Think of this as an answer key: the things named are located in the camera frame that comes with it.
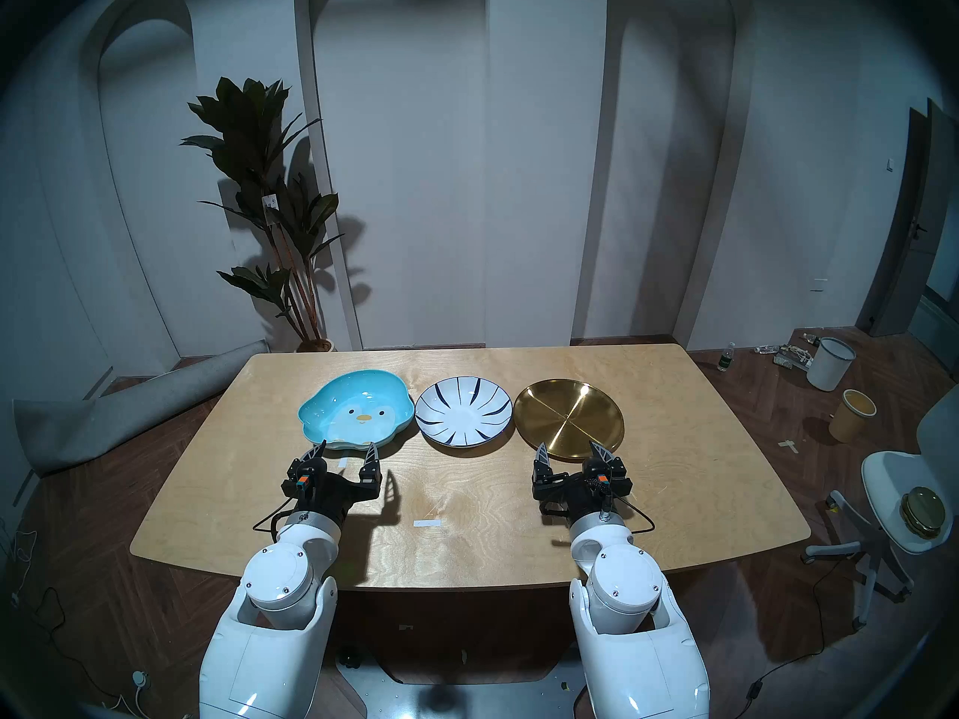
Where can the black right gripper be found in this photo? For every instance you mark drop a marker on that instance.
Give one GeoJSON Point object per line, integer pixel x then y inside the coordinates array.
{"type": "Point", "coordinates": [577, 496]}

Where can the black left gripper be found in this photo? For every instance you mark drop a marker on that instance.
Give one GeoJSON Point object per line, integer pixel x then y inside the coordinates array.
{"type": "Point", "coordinates": [322, 493]}

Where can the blue penguin plate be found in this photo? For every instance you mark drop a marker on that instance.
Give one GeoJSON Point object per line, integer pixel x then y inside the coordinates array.
{"type": "Point", "coordinates": [359, 410]}

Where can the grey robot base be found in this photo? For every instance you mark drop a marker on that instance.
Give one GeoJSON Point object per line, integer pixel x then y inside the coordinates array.
{"type": "Point", "coordinates": [464, 695]}

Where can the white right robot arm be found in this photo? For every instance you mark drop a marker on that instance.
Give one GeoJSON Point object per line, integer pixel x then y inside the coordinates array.
{"type": "Point", "coordinates": [629, 583]}

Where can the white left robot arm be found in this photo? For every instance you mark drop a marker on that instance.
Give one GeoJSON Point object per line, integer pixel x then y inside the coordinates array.
{"type": "Point", "coordinates": [277, 575]}

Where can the stack of gold plates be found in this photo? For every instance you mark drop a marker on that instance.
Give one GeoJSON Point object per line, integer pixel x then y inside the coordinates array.
{"type": "Point", "coordinates": [925, 514]}

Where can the gold metal plate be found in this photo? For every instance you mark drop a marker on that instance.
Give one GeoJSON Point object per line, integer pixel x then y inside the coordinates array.
{"type": "Point", "coordinates": [569, 418]}

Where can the white plate with blue stripes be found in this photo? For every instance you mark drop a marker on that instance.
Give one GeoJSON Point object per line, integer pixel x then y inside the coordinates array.
{"type": "Point", "coordinates": [464, 412]}

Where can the upright bottle with green label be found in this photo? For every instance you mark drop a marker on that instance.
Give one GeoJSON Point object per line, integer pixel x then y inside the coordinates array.
{"type": "Point", "coordinates": [725, 359]}

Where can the rolled grey mat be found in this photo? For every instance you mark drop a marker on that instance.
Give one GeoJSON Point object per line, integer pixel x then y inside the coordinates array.
{"type": "Point", "coordinates": [112, 418]}

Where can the white bucket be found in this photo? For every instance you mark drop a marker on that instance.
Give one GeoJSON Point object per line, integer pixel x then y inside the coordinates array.
{"type": "Point", "coordinates": [828, 365]}

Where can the brown paper bucket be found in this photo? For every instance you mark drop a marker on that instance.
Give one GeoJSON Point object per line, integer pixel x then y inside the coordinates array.
{"type": "Point", "coordinates": [850, 422]}

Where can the white floor plug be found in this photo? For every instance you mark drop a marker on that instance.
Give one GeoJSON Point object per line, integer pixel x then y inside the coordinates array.
{"type": "Point", "coordinates": [140, 679]}

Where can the white swivel chair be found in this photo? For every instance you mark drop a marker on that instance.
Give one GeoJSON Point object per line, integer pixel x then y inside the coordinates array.
{"type": "Point", "coordinates": [891, 485]}

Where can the tall green leafy plant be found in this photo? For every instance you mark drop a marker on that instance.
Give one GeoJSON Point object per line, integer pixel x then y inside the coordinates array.
{"type": "Point", "coordinates": [251, 148]}

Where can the dark grey door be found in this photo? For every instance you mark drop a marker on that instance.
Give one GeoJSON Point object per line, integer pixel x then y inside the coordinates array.
{"type": "Point", "coordinates": [910, 223]}

